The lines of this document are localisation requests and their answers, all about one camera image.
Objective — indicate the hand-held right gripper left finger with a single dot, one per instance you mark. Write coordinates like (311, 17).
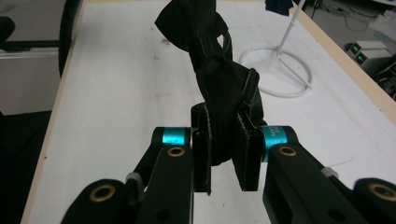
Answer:
(202, 149)

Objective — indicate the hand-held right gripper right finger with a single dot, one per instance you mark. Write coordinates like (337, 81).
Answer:
(247, 161)

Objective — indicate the navy bow tie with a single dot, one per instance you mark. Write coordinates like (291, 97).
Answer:
(278, 6)

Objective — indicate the wooden table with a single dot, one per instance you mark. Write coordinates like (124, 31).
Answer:
(348, 71)

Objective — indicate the grey power supply unit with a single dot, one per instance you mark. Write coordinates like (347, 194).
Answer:
(370, 46)
(373, 60)

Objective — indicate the black bow tie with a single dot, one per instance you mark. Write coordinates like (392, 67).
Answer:
(218, 77)

